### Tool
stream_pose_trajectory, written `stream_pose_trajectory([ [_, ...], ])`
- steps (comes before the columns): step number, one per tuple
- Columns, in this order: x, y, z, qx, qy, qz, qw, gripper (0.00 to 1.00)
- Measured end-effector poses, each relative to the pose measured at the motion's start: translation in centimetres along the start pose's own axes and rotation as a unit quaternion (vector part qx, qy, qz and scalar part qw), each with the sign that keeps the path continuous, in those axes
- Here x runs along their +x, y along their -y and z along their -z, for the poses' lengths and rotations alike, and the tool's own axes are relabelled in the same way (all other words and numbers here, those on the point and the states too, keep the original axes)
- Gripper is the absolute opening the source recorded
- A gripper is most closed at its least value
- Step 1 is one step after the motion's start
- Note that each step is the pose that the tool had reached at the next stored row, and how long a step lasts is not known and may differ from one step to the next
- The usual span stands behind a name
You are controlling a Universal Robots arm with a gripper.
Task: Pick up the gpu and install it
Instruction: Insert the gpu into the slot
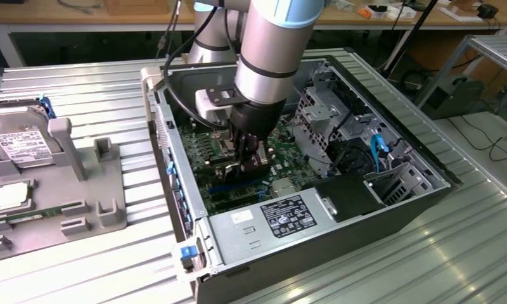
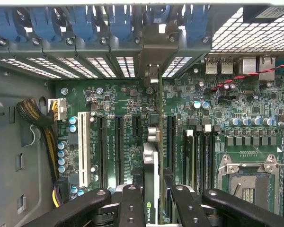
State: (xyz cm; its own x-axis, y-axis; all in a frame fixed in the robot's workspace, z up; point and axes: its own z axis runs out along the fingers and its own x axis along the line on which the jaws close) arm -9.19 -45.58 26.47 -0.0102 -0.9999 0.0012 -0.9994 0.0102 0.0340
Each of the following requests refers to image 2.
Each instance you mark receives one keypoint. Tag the blue slot retention clip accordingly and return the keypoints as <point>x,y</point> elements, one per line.
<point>7,26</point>
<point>43,23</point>
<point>120,23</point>
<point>196,23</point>
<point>82,23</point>
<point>158,14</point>

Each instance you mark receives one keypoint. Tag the metal rear port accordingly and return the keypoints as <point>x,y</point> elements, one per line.
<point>249,66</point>

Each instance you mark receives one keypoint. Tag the green motherboard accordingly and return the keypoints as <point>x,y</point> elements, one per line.
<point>123,99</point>

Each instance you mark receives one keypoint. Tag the white power connector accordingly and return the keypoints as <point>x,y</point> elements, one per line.
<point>60,108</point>

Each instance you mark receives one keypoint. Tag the metal network port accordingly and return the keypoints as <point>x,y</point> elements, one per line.
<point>267,68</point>

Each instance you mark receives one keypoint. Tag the open black PC case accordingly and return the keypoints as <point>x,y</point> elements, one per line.
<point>4,142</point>

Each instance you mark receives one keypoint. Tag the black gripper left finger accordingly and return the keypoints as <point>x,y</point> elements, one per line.
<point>130,208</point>

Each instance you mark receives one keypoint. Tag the long black expansion slot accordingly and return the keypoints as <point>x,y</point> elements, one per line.
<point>119,151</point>
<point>171,142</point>
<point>102,151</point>

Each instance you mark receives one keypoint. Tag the short black expansion slot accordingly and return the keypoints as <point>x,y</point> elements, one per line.
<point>136,126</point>

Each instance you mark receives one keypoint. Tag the blue-top capacitor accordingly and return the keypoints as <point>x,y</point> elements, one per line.
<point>234,121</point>
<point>205,105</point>
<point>256,121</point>
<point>61,153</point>
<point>245,121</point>
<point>73,128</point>
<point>61,161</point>
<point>196,104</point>
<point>268,121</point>
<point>73,120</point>
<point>62,168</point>
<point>61,145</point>

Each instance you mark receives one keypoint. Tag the white expansion slot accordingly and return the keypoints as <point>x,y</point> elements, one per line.
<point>84,149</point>

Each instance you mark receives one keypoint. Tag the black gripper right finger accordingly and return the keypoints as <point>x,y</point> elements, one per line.
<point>187,208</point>

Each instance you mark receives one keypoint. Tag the CPU socket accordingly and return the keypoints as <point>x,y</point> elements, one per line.
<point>248,184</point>

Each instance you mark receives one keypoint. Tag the metal USB port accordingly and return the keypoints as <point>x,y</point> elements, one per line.
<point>226,67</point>
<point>211,67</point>

